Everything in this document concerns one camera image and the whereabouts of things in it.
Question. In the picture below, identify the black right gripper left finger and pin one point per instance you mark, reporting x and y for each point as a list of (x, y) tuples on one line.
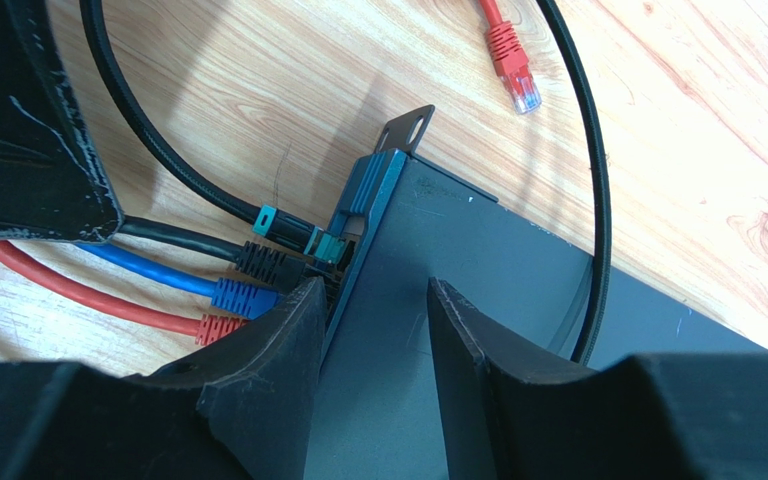
[(239, 408)]

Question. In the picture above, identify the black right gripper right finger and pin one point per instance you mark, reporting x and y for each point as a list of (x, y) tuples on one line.
[(512, 410)]

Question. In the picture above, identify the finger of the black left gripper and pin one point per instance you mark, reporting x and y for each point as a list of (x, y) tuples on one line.
[(53, 185)]

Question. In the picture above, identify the dark grey network switch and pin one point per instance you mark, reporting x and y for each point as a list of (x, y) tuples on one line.
[(377, 410)]

